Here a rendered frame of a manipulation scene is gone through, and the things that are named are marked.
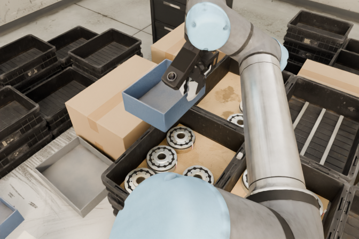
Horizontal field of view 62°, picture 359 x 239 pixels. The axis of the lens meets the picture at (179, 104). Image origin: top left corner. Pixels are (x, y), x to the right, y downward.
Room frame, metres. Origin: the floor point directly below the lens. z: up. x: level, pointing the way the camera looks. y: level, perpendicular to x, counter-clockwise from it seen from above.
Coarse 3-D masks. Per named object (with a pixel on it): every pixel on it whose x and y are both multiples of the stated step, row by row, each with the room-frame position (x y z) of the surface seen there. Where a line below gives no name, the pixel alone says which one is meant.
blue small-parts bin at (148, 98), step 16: (160, 64) 0.75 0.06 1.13; (144, 80) 0.69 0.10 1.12; (160, 80) 0.74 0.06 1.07; (128, 96) 0.60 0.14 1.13; (144, 96) 0.67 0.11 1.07; (160, 96) 0.67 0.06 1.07; (176, 96) 0.67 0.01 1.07; (128, 112) 0.61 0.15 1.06; (144, 112) 0.57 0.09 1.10; (160, 112) 0.54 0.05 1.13; (176, 112) 0.57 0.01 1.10; (160, 128) 0.54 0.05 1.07
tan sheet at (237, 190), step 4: (240, 180) 0.53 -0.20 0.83; (236, 184) 0.51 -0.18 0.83; (240, 184) 0.51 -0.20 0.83; (236, 188) 0.50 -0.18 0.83; (240, 188) 0.50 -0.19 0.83; (232, 192) 0.49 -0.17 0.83; (236, 192) 0.49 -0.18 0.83; (240, 192) 0.49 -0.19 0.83; (244, 192) 0.49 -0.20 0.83; (244, 196) 0.47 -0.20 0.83; (320, 196) 0.47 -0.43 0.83; (324, 200) 0.46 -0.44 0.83; (328, 200) 0.46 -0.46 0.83; (324, 204) 0.45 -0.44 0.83; (324, 208) 0.43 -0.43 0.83
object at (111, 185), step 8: (200, 112) 0.74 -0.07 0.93; (216, 120) 0.70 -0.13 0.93; (152, 128) 0.66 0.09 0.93; (232, 128) 0.67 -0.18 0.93; (144, 136) 0.64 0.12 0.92; (136, 144) 0.60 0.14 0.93; (128, 152) 0.57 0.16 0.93; (240, 152) 0.57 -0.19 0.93; (120, 160) 0.54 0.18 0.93; (232, 160) 0.54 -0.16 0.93; (112, 168) 0.51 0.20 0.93; (104, 176) 0.48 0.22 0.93; (224, 176) 0.48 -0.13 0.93; (104, 184) 0.46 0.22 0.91; (112, 184) 0.45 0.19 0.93; (216, 184) 0.45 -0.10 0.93; (120, 192) 0.43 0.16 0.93
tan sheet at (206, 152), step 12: (204, 144) 0.68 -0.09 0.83; (216, 144) 0.68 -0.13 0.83; (180, 156) 0.62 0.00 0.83; (192, 156) 0.62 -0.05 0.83; (204, 156) 0.62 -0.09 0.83; (216, 156) 0.62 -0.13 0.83; (228, 156) 0.62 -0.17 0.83; (180, 168) 0.58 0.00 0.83; (216, 168) 0.58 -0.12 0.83; (216, 180) 0.53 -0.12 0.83
